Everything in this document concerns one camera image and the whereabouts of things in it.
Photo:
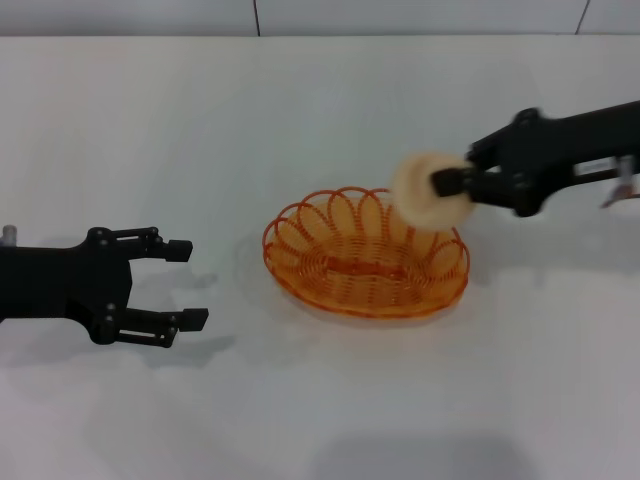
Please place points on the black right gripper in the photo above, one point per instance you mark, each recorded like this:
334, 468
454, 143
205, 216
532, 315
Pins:
560, 150

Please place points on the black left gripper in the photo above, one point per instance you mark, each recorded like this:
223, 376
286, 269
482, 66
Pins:
55, 282

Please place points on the pale round bread bun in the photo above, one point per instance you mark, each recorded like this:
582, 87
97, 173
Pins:
417, 200

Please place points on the orange woven plastic basket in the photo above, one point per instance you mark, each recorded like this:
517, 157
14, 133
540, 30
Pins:
360, 285

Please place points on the silver cylindrical connector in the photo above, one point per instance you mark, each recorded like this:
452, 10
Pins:
9, 234

